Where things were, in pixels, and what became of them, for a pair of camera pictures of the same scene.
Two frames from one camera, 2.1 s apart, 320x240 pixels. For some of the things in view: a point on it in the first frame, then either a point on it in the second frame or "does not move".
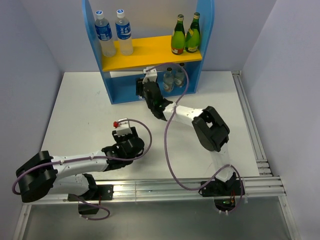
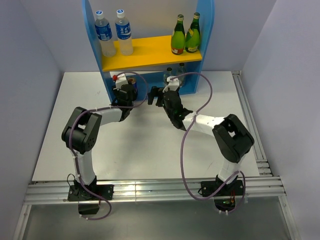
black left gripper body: x=121 y=139 -> x=116 y=92
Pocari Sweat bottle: x=104 y=34 does not move
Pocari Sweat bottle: x=123 y=28 does not move
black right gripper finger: x=139 y=87 -> x=153 y=94
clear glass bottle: x=180 y=77 does not move
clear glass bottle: x=168 y=80 does not move
